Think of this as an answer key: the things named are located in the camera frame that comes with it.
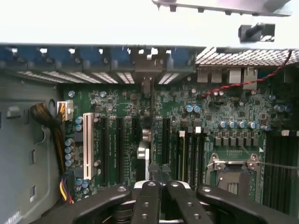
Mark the short black expansion slot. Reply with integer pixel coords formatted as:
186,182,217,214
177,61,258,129
132,116,141,139

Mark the white expansion slot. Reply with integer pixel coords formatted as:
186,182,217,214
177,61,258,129
83,112,94,180

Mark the green motherboard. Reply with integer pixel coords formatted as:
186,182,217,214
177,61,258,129
62,77,299,210

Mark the black sleeved wire bundle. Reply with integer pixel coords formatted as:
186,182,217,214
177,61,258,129
29,102,66,175

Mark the coloured wire bundle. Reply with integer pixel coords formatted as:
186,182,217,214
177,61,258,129
59,169,76,204

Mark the white power connector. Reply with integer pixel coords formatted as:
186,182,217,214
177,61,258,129
57,99,74,121

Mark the CPU socket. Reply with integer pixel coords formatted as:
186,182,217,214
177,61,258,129
205,153,262,194

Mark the open black PC case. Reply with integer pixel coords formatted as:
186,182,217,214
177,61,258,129
0,43,299,224

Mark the green RAM stick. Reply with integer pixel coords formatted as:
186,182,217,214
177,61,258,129
178,130,187,182

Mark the silver locking lever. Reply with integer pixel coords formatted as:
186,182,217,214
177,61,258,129
256,162,299,170

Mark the red and black twisted wire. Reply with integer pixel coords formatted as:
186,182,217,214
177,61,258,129
200,49,293,98

